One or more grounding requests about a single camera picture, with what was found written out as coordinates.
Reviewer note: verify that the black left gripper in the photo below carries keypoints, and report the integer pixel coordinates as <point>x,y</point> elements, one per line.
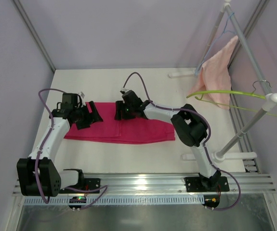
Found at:
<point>87,117</point>

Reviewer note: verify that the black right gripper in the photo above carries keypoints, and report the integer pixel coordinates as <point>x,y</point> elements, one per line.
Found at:
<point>123,111</point>

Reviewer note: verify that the pink trousers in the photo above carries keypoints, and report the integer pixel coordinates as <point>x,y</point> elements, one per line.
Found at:
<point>134,131</point>

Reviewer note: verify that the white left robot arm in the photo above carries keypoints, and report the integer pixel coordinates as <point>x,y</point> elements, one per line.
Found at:
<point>37,173</point>

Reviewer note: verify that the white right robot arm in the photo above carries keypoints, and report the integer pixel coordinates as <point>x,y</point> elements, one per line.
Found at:
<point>191,128</point>

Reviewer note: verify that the green plastic hanger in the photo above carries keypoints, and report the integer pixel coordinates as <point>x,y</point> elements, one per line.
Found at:
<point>244,101</point>

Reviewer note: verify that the left electronics board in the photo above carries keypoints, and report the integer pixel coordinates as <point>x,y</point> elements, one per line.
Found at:
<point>77,202</point>

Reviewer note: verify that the electronics board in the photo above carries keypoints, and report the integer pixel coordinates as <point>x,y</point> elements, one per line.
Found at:
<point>77,202</point>
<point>211,201</point>

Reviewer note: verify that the light pink towel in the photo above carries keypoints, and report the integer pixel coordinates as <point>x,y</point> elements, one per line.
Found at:
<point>214,73</point>

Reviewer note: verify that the right electronics board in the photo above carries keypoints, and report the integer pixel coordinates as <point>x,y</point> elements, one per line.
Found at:
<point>211,201</point>

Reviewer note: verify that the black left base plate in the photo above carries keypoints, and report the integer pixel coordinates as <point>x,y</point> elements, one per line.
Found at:
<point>88,184</point>

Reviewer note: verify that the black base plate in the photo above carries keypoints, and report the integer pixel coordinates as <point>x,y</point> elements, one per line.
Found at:
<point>200,185</point>
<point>88,184</point>

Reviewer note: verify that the aluminium front rail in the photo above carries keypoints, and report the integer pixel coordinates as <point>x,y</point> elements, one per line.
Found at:
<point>148,184</point>

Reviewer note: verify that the slotted cable duct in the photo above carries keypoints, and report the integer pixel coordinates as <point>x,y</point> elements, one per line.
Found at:
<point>135,200</point>

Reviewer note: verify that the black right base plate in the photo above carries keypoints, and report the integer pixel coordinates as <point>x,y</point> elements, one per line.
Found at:
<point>200,185</point>

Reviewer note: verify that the blue wire hanger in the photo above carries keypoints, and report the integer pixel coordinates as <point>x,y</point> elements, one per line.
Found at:
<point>215,43</point>

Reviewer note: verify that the white clothes rack frame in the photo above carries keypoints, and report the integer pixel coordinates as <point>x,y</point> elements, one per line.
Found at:
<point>225,153</point>

